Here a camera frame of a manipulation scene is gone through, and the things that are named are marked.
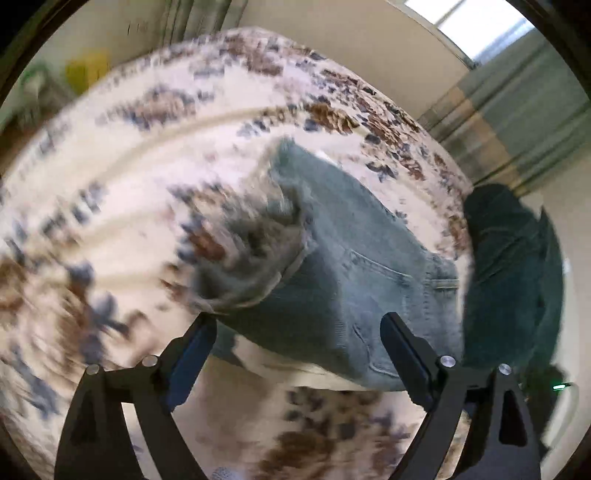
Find blue denim shorts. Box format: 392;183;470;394
188;139;463;391

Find dark green plush blanket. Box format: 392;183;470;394
463;184;564;371

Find floral bed blanket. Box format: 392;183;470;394
1;28;471;479

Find right teal curtain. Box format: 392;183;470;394
419;29;590;196

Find teal curtain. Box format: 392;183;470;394
157;0;249;47
419;29;590;196

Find yellow box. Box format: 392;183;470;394
65;51;110;95

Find left teal curtain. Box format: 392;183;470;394
157;0;249;47

